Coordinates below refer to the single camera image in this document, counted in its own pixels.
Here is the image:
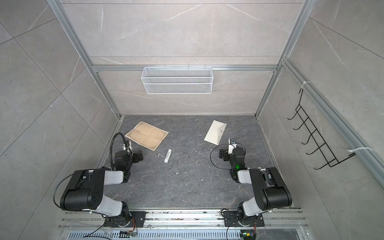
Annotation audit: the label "cream paper envelope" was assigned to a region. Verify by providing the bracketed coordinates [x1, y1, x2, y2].
[204, 120, 227, 146]

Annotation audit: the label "tan letter paper sheet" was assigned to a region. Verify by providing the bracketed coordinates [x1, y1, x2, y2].
[125, 121, 169, 151]

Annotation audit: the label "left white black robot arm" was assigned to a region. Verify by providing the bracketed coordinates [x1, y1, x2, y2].
[59, 151, 143, 228]

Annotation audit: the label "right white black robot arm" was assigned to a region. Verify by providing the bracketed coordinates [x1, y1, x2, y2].
[219, 139, 293, 226]

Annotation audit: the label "white glue stick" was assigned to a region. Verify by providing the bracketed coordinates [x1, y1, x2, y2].
[164, 149, 173, 163]

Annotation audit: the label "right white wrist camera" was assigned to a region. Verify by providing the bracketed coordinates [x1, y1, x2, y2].
[228, 138, 237, 155]

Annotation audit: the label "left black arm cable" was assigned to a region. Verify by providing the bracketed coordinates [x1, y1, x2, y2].
[109, 132, 130, 171]

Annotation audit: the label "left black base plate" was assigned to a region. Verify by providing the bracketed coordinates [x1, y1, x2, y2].
[103, 211, 147, 228]

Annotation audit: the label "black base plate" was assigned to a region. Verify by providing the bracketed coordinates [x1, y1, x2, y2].
[221, 209, 265, 228]
[103, 211, 147, 228]

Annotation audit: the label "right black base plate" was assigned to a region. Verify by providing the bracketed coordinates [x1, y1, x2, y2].
[221, 209, 265, 228]

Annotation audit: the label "white wire mesh basket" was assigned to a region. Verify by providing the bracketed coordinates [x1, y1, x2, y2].
[141, 67, 214, 95]

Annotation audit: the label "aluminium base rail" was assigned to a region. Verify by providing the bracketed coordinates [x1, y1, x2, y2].
[54, 209, 313, 240]

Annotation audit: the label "black wire hook rack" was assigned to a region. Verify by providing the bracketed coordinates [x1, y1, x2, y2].
[287, 89, 356, 170]

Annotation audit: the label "aluminium frame profiles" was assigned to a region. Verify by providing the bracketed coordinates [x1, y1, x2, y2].
[48, 1, 384, 186]

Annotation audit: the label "white cable tie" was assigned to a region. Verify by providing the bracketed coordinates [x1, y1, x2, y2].
[347, 147, 374, 153]

